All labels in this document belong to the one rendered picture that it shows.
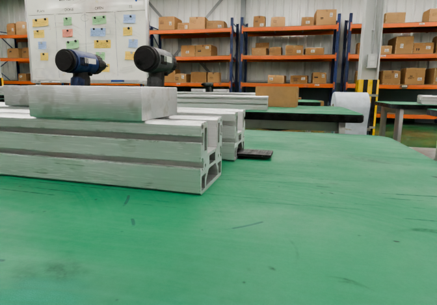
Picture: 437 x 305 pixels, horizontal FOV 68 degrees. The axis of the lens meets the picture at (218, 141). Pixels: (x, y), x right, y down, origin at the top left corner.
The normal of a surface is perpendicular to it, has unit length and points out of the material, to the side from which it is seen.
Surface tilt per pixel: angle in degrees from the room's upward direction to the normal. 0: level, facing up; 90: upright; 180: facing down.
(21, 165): 90
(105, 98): 90
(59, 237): 0
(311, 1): 90
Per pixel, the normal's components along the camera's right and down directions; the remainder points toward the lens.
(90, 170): -0.26, 0.15
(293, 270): 0.01, -0.99
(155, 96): 0.97, 0.05
